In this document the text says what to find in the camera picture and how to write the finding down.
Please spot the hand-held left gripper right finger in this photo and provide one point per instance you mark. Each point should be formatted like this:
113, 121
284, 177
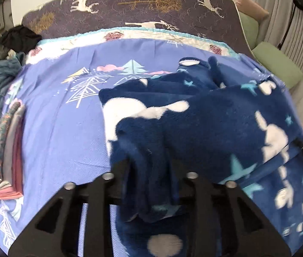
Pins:
181, 175

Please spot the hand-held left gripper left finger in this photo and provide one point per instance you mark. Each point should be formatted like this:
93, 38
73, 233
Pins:
118, 175

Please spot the navy fleece garment white print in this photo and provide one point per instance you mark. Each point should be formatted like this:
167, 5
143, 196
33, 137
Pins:
207, 117

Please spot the stack of folded clothes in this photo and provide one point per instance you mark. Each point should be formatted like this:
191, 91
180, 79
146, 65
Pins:
17, 171

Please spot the blue tree-print bed sheet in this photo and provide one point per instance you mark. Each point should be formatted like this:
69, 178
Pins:
60, 128

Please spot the green cushion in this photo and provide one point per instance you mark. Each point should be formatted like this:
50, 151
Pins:
249, 29
277, 61

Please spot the white curtain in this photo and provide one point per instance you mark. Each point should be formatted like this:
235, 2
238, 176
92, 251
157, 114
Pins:
301, 45

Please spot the grey folded cloth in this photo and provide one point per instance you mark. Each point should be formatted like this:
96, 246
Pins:
12, 144

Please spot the black floor lamp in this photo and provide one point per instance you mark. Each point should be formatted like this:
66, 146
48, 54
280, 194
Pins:
292, 18

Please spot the white quilt teal edge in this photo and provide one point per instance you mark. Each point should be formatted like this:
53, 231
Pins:
146, 34

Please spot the beige pink pillow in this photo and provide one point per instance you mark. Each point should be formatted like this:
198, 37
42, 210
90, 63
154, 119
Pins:
250, 6

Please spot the purple deer-print mattress cover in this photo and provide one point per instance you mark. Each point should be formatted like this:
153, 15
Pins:
114, 16

